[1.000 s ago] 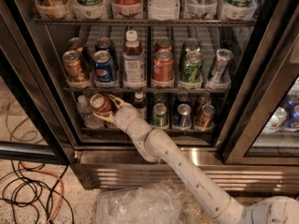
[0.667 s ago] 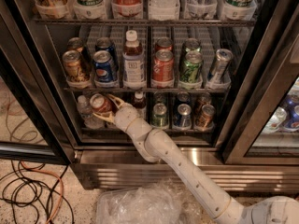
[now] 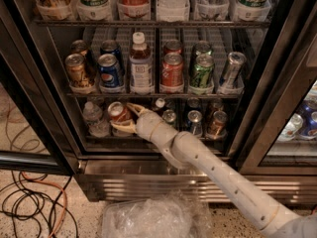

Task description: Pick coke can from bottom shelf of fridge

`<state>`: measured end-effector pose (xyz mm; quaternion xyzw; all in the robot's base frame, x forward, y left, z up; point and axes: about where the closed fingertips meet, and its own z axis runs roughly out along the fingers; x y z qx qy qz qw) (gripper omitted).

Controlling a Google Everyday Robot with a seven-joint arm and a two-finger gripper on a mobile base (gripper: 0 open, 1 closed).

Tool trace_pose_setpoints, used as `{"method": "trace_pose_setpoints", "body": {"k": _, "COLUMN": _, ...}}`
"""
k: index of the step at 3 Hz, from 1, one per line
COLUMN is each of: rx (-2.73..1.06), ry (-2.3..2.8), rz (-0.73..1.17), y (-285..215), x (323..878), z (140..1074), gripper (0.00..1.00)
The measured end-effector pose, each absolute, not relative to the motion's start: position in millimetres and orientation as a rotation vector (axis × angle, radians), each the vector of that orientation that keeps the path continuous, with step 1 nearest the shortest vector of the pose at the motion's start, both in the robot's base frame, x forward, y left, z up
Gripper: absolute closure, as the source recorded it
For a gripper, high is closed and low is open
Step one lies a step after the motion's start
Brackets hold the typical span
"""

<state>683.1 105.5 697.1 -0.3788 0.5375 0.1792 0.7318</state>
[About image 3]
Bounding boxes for slim silver can middle shelf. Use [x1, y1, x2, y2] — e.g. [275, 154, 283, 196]
[218, 52, 247, 94]

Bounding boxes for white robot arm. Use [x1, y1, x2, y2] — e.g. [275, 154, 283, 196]
[108, 102, 317, 238]

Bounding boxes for gold can middle shelf rear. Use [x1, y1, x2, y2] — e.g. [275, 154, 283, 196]
[70, 40, 94, 65]

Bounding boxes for green can bottom shelf rear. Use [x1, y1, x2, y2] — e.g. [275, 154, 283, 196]
[165, 98, 177, 111]

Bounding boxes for green can middle shelf rear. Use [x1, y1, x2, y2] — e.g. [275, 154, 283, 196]
[191, 41, 213, 63]

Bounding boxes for green can bottom shelf front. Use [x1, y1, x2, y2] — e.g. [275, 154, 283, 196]
[162, 109, 176, 127]

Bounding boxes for red can middle shelf rear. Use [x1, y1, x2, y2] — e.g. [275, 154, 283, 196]
[163, 40, 183, 55]

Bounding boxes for orange-brown can bottom shelf front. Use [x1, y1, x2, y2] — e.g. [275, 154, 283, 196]
[207, 111, 228, 140]

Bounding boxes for red bottle top shelf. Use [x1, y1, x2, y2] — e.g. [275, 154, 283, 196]
[117, 0, 151, 20]

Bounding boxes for tea bottle middle shelf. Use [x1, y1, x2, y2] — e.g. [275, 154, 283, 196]
[129, 32, 154, 94]

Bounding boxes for clear water bottle bottom shelf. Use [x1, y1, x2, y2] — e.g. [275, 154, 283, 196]
[83, 101, 110, 138]

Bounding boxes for clear bottle top shelf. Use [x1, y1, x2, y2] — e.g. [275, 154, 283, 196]
[157, 0, 190, 22]

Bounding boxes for white green bottle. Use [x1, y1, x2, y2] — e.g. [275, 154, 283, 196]
[229, 0, 270, 22]
[76, 0, 113, 21]

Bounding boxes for brown tea bottle bottom shelf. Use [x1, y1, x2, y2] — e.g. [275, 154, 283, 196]
[152, 98, 165, 112]

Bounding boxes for white green bottle top right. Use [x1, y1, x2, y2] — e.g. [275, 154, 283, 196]
[229, 0, 270, 22]

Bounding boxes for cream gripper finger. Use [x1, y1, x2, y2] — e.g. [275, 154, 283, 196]
[127, 102, 146, 117]
[111, 121, 136, 134]

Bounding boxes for clear plastic bin with wrap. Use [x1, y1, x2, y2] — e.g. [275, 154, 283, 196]
[101, 191, 212, 238]

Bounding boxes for blue can bottom shelf rear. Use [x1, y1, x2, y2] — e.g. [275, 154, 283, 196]
[184, 97, 201, 114]

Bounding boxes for blue pepsi can middle shelf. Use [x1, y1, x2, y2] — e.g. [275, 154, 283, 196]
[97, 54, 124, 93]

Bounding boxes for white green bottle top left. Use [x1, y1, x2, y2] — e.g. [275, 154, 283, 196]
[76, 0, 113, 21]

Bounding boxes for red-orange can middle shelf front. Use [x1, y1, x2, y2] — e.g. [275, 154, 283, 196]
[159, 53, 184, 93]

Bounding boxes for blue can in right compartment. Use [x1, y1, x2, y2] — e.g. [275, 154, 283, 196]
[298, 100, 317, 140]

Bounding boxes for blue can middle shelf rear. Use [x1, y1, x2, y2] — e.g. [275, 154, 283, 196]
[100, 40, 124, 67]

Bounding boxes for black cable on floor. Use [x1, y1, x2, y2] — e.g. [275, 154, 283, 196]
[0, 169, 80, 238]

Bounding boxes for orange cable on floor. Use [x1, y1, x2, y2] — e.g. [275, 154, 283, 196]
[20, 171, 68, 238]

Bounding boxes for brown can bottom shelf rear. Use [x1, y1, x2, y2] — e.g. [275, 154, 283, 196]
[205, 98, 224, 120]

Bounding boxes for stainless steel fridge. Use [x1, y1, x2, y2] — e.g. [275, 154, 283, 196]
[0, 0, 317, 205]

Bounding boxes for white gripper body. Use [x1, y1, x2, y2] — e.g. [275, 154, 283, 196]
[136, 111, 178, 147]

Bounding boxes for green can shelf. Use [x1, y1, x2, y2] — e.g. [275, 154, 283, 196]
[191, 41, 213, 63]
[189, 54, 215, 94]
[165, 98, 177, 111]
[162, 109, 176, 127]

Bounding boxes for white can in right compartment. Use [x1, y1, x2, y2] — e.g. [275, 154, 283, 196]
[277, 113, 303, 142]

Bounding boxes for gold-brown can middle shelf front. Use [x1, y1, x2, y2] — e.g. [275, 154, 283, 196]
[64, 54, 95, 94]

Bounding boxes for red coke can bottom shelf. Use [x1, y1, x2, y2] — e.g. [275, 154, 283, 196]
[108, 101, 132, 122]

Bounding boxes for green can middle shelf front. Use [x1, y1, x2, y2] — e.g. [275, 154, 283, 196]
[189, 54, 215, 94]

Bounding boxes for blue can bottom shelf front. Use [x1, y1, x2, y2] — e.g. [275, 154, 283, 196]
[187, 110, 203, 137]

